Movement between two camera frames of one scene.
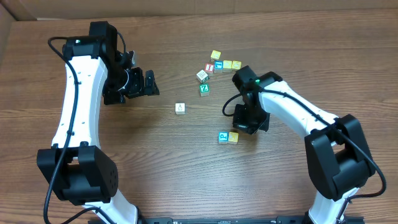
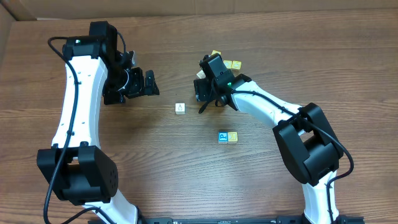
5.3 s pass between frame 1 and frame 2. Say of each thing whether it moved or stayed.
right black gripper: moved
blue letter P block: stayed
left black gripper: stayed
